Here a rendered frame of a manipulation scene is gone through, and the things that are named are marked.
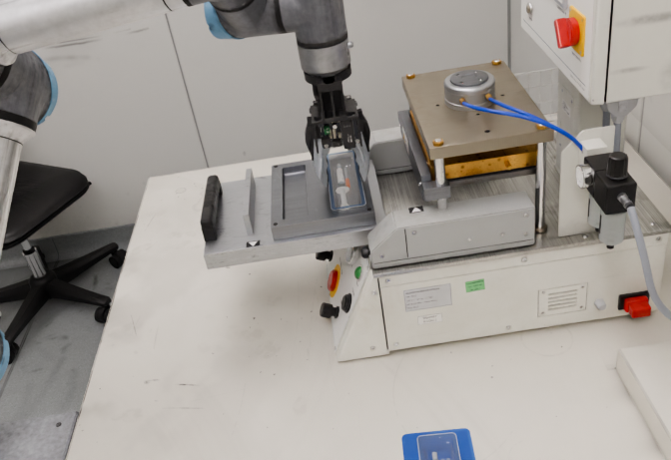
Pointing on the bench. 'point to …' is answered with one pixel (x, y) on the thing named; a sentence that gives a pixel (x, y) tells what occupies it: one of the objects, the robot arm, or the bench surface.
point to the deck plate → (652, 219)
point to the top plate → (475, 111)
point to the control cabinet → (597, 51)
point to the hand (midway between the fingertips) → (343, 175)
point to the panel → (347, 284)
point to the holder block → (309, 204)
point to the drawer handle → (210, 208)
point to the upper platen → (483, 164)
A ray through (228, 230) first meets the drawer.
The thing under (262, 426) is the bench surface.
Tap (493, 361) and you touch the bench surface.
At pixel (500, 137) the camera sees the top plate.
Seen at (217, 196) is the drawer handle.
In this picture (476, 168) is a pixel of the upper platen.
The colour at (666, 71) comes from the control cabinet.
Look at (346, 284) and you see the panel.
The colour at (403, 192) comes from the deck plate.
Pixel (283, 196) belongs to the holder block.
